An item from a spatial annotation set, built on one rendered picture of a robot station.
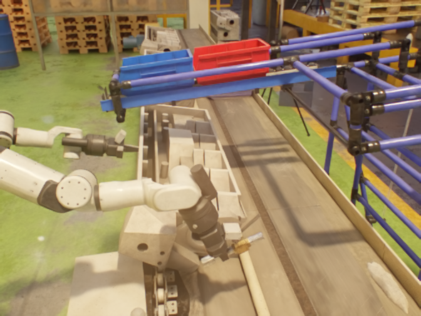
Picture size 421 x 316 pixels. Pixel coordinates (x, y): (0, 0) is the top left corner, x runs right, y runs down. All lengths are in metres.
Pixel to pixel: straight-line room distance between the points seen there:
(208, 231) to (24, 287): 1.71
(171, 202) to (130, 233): 0.29
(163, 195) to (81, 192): 0.19
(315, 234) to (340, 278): 0.22
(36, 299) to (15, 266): 0.35
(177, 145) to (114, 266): 0.60
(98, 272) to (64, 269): 1.31
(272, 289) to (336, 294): 0.19
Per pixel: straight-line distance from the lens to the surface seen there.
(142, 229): 1.20
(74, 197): 0.94
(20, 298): 2.54
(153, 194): 0.94
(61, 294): 2.47
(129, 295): 1.23
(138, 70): 1.56
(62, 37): 8.90
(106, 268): 1.33
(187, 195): 0.94
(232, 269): 1.36
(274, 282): 1.33
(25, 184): 0.98
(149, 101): 1.58
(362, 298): 1.35
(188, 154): 1.66
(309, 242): 1.51
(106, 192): 0.96
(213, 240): 1.05
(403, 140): 1.24
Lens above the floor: 1.66
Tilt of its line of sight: 26 degrees down
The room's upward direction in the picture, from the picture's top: 1 degrees counter-clockwise
